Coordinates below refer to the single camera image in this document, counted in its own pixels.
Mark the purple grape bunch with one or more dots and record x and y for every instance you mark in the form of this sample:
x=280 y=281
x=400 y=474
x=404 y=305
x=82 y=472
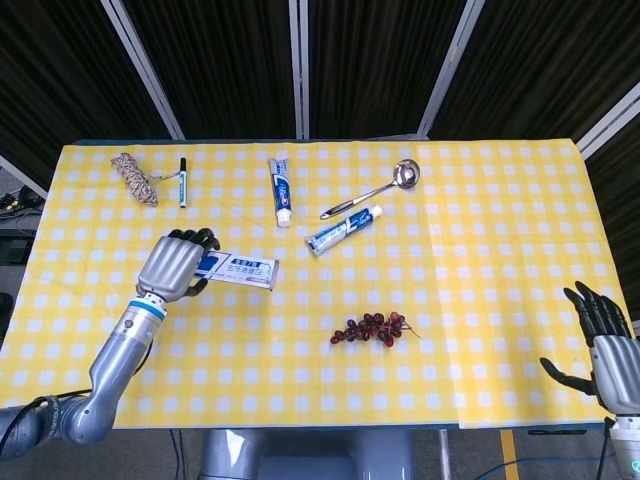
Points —
x=372 y=327

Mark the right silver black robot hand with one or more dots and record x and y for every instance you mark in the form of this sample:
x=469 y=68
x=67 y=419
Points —
x=617 y=370

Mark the grey screen frame post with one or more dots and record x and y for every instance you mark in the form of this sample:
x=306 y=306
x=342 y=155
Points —
x=617 y=111
x=304 y=70
x=448 y=70
x=22 y=177
x=145 y=70

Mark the metal table leg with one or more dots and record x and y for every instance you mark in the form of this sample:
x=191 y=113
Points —
x=445 y=455

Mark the blue white toothpaste tube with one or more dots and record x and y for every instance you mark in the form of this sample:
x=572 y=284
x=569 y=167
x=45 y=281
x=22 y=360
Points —
x=342 y=231
x=282 y=192

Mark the blue white toothpaste box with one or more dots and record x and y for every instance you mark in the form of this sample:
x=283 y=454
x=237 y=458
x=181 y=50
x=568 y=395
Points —
x=245 y=270

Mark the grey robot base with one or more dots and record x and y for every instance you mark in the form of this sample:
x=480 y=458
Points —
x=305 y=455

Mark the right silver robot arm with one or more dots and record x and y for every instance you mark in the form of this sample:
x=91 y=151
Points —
x=627 y=447

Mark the stainless steel ladle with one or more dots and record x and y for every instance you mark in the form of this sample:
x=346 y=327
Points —
x=407 y=174

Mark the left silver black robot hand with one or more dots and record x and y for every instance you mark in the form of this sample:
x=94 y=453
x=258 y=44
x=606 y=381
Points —
x=170 y=270

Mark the yellow white checkered tablecloth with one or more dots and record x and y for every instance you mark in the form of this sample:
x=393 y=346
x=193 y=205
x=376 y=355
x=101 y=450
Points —
x=350 y=380

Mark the green white marker pen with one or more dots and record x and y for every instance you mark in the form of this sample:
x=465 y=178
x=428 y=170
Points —
x=184 y=186

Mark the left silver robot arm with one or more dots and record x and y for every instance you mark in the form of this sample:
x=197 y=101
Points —
x=107 y=370

